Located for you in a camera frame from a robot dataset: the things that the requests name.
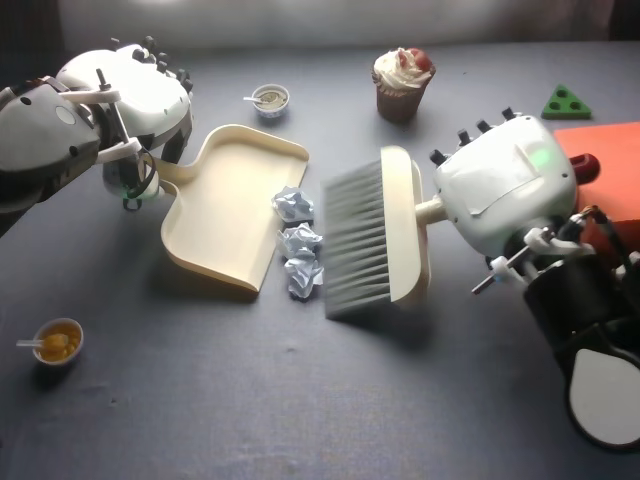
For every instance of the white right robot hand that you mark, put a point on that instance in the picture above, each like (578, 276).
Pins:
(505, 185)

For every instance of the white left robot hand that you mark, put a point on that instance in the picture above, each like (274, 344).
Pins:
(145, 95)

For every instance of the cream plastic dustpan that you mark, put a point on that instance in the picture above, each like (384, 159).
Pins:
(225, 210)

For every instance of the green triangle block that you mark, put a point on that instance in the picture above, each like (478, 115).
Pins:
(567, 106)

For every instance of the orange box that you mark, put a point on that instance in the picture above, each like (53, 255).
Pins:
(615, 165)

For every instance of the small bowl with pale soup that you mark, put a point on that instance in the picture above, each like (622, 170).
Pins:
(271, 102)

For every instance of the toy cupcake with red hearts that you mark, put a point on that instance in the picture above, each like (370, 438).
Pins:
(402, 85)

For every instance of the white backdrop sheet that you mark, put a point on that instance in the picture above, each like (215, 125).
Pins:
(300, 20)

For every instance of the crumpled white paper ball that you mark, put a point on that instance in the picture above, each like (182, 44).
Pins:
(304, 277)
(292, 204)
(300, 240)

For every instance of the small bowl with yellow corn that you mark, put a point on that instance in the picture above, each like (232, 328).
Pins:
(57, 345)

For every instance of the grey table cloth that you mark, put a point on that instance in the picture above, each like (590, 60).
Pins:
(250, 400)

